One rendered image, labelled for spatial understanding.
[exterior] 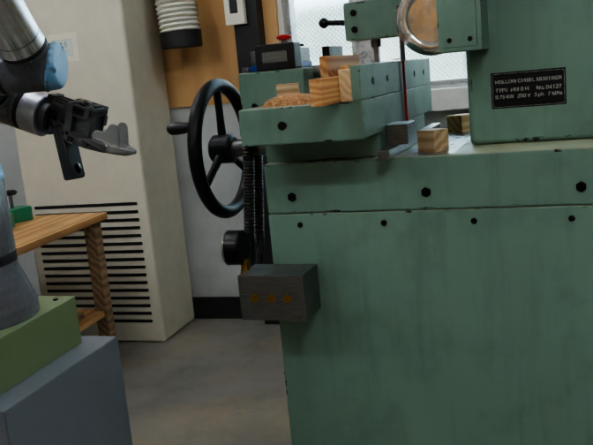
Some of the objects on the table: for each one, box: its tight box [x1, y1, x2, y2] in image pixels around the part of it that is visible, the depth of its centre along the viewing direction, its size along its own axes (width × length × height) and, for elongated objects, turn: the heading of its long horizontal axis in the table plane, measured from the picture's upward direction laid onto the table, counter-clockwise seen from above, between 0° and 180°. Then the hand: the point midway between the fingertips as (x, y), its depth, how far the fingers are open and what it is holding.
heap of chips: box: [257, 93, 311, 109], centre depth 132 cm, size 7×10×2 cm
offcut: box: [276, 83, 300, 96], centre depth 144 cm, size 4×3×3 cm
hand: (129, 154), depth 160 cm, fingers closed
